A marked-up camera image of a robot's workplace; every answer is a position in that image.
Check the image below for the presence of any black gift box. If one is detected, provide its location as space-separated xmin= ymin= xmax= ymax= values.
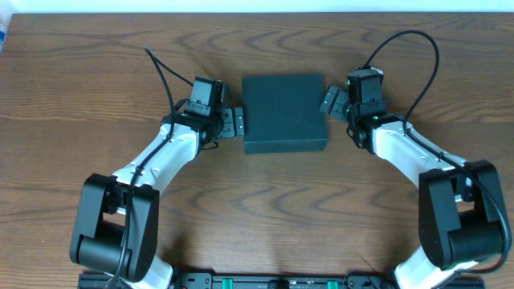
xmin=242 ymin=74 xmax=328 ymax=154

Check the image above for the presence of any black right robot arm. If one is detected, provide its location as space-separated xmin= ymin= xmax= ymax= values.
xmin=320 ymin=83 xmax=512 ymax=288

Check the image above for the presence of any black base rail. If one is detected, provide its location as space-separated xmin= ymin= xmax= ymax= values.
xmin=77 ymin=273 xmax=486 ymax=289

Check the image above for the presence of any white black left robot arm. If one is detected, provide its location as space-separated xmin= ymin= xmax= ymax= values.
xmin=70 ymin=108 xmax=244 ymax=288

